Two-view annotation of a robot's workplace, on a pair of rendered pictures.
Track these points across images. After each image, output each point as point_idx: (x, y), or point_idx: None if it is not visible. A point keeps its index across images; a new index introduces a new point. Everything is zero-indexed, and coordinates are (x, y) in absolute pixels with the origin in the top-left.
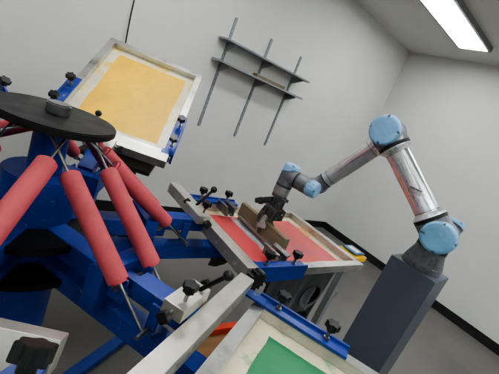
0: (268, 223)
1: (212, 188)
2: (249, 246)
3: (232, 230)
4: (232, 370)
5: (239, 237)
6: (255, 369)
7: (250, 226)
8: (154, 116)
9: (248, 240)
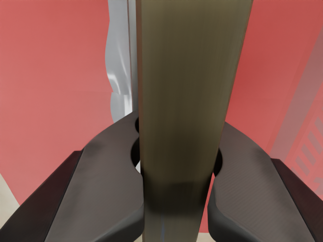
0: (154, 239)
1: None
2: (60, 159)
3: (11, 7)
4: None
5: (37, 88)
6: None
7: (129, 42)
8: None
9: (86, 114)
